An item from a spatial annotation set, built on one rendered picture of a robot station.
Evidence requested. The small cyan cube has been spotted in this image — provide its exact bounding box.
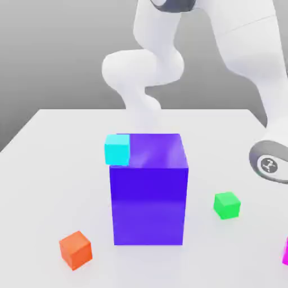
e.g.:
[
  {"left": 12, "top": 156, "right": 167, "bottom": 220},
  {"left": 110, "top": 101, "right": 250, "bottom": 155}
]
[{"left": 104, "top": 134, "right": 131, "bottom": 167}]

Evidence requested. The small magenta cube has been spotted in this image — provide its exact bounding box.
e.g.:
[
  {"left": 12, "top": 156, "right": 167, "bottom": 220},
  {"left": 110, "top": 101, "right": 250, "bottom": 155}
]
[{"left": 282, "top": 236, "right": 288, "bottom": 266}]

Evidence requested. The large purple box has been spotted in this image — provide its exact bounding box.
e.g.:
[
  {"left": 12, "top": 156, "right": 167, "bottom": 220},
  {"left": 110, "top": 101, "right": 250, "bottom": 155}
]
[{"left": 109, "top": 133, "right": 189, "bottom": 246}]

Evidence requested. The small orange cube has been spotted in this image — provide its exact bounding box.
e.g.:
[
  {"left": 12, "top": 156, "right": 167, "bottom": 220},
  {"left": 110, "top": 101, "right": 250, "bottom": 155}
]
[{"left": 58, "top": 230, "right": 93, "bottom": 272}]

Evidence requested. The small green cube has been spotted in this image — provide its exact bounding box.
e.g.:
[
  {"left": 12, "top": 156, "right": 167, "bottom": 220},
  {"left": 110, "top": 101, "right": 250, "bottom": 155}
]
[{"left": 213, "top": 191, "right": 242, "bottom": 221}]

